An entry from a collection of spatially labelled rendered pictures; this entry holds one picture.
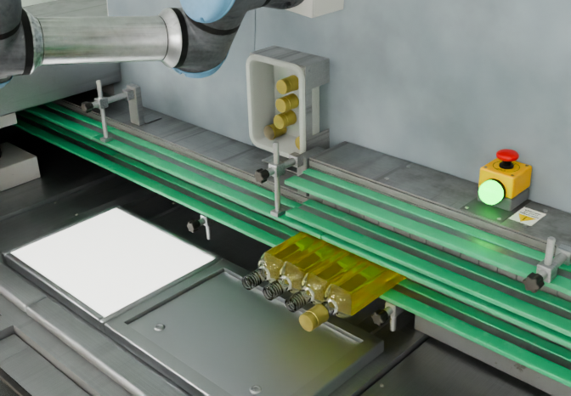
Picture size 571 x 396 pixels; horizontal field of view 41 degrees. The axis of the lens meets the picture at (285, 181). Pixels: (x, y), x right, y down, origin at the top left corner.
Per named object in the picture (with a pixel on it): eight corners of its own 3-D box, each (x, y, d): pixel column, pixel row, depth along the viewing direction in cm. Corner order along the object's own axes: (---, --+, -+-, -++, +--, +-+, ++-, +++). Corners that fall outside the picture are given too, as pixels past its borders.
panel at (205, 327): (118, 212, 207) (2, 262, 185) (116, 202, 205) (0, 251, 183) (384, 352, 150) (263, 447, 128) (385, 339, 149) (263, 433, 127)
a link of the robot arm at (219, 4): (279, -26, 140) (224, -11, 131) (254, 27, 150) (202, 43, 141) (240, -67, 143) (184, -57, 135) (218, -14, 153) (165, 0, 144)
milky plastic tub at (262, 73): (274, 133, 185) (249, 144, 180) (271, 44, 176) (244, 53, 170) (328, 152, 174) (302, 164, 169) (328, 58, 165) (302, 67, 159)
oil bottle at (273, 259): (323, 240, 167) (254, 280, 153) (323, 217, 164) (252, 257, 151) (342, 248, 163) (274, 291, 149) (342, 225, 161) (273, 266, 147)
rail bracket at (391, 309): (407, 308, 156) (367, 338, 148) (409, 280, 153) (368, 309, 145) (423, 316, 154) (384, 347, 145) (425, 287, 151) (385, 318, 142)
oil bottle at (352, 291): (387, 267, 156) (319, 313, 142) (387, 243, 153) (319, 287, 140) (409, 277, 152) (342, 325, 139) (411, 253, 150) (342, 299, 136)
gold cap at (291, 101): (287, 92, 175) (274, 96, 172) (298, 94, 173) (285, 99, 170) (288, 106, 176) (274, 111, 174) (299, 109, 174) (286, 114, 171)
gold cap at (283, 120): (285, 108, 177) (272, 113, 174) (296, 111, 175) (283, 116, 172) (285, 122, 179) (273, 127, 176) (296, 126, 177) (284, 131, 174)
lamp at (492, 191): (483, 197, 140) (474, 202, 138) (484, 175, 138) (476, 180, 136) (505, 204, 137) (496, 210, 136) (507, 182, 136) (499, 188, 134)
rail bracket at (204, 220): (227, 223, 191) (186, 244, 182) (225, 200, 188) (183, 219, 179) (238, 229, 188) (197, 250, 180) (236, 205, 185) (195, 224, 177)
